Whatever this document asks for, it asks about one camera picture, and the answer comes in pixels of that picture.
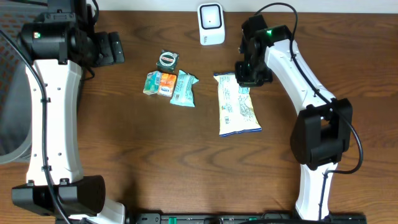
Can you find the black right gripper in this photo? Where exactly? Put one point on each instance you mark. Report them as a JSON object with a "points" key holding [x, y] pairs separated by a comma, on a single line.
{"points": [[243, 79]]}

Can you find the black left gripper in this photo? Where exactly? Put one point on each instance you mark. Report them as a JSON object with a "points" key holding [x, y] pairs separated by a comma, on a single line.
{"points": [[104, 48]]}

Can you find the teal Kleenex tissue pack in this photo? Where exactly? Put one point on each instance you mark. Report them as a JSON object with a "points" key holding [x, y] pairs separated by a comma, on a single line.
{"points": [[152, 83]]}

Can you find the yellow wet wipes pack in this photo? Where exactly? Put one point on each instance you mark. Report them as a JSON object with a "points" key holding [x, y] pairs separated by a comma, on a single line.
{"points": [[235, 106]]}

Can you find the orange snack pack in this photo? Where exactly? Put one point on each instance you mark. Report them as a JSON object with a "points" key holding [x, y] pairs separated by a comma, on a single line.
{"points": [[167, 84]]}

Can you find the green wipes pack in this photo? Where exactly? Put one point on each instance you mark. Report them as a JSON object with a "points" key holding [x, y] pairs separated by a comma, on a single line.
{"points": [[183, 94]]}

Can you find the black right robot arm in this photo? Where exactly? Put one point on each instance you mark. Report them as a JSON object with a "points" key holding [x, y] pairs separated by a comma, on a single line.
{"points": [[321, 133]]}

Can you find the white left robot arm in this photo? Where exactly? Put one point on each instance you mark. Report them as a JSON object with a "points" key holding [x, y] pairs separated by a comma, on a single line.
{"points": [[58, 47]]}

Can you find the white barcode scanner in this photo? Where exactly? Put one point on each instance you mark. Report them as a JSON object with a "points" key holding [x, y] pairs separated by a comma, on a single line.
{"points": [[211, 23]]}

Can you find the grey plastic mesh basket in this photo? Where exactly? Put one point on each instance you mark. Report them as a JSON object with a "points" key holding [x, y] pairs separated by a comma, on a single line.
{"points": [[16, 134]]}

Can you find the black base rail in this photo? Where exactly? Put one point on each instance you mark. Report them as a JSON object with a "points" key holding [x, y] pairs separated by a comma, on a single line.
{"points": [[265, 218]]}

